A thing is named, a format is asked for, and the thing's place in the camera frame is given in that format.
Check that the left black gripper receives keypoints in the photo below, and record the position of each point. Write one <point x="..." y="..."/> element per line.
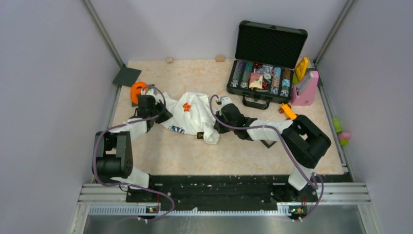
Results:
<point x="166" y="115"/>

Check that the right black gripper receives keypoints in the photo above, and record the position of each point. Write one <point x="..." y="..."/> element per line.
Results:
<point x="220" y="129"/>

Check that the white t-shirt garment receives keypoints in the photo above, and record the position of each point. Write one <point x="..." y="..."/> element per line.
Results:
<point x="199" y="120"/>

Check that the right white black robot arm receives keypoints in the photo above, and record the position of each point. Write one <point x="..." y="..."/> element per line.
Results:
<point x="304" y="142"/>

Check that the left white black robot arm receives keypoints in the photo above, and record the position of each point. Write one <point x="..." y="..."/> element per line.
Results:
<point x="112" y="162"/>

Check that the dark grey lego baseplate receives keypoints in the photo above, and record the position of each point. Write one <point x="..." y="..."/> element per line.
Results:
<point x="126" y="77"/>

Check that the yellow orange toy piece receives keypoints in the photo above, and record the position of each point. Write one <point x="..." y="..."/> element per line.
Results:
<point x="287" y="111"/>

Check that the small wooden block right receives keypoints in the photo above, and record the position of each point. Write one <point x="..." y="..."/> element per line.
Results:
<point x="220" y="58"/>

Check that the black open poker chip case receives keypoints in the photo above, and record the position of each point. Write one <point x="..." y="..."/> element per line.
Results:
<point x="265" y="58"/>

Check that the pink box with grey lid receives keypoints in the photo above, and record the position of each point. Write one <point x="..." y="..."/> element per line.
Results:
<point x="304" y="92"/>

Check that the yellow toy block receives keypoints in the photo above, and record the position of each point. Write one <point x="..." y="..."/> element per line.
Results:
<point x="301" y="68"/>

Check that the green pink toy bricks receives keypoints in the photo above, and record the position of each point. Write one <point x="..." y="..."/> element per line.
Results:
<point x="343" y="137"/>

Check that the black empty display frame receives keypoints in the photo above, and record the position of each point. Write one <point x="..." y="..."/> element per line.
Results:
<point x="268" y="144"/>

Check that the black mounting base plate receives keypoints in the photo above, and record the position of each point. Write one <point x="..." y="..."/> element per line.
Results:
<point x="221" y="193"/>

